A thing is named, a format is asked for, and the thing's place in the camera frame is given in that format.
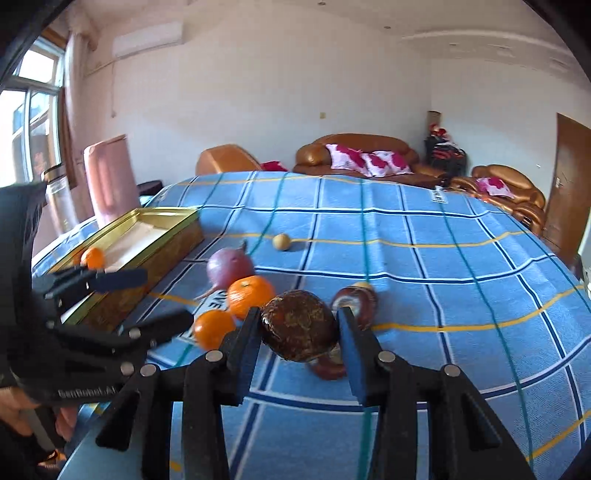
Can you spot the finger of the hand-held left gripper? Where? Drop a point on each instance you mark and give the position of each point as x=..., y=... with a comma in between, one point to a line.
x=157, y=325
x=122, y=280

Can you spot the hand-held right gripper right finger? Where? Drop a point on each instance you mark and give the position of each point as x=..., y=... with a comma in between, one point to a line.
x=353, y=360

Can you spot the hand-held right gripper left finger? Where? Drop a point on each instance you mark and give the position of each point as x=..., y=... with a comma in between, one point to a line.
x=249, y=350

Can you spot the orange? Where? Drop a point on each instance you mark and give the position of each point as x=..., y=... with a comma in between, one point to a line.
x=212, y=328
x=93, y=258
x=249, y=295

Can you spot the gold tin box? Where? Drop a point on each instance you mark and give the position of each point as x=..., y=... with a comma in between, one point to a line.
x=138, y=240

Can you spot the dark brown round fruit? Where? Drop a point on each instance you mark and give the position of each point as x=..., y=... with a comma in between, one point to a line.
x=298, y=325

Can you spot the glossy red-brown fruit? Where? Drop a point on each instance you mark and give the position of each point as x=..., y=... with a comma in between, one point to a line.
x=328, y=370
x=364, y=302

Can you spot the purple beetroot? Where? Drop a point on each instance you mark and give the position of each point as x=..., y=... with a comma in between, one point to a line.
x=228, y=270

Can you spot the person's left hand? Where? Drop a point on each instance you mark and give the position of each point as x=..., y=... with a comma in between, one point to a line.
x=18, y=417

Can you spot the dark round stool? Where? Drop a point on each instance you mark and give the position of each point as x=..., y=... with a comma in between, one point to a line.
x=150, y=188

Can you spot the pink electric kettle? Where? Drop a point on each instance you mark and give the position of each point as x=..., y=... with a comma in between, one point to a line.
x=113, y=180

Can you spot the glass water bottle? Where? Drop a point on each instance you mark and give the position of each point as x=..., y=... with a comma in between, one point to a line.
x=60, y=198

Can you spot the blue plaid blanket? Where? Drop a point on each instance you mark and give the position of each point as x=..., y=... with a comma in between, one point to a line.
x=415, y=277

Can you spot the small yellow round fruit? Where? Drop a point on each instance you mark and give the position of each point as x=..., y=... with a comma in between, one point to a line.
x=281, y=242

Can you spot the brown leather armchair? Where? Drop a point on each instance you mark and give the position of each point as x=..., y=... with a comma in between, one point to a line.
x=521, y=203
x=226, y=159

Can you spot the pink curtain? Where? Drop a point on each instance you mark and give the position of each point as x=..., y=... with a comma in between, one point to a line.
x=78, y=115

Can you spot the window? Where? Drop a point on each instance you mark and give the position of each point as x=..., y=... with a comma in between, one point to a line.
x=37, y=115

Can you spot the red cushion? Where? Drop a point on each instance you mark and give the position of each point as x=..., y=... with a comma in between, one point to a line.
x=274, y=165

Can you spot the pink floral cushion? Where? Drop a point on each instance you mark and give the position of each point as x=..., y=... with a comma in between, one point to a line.
x=388, y=162
x=344, y=157
x=491, y=185

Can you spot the brown leather sofa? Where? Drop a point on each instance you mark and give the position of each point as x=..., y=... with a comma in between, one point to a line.
x=314, y=154

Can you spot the white air conditioner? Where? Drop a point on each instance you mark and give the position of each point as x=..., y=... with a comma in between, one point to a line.
x=147, y=39

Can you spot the tan cylindrical stand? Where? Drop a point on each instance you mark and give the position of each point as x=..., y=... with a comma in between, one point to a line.
x=432, y=117

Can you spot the wooden door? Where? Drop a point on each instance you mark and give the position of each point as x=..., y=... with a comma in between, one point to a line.
x=565, y=184

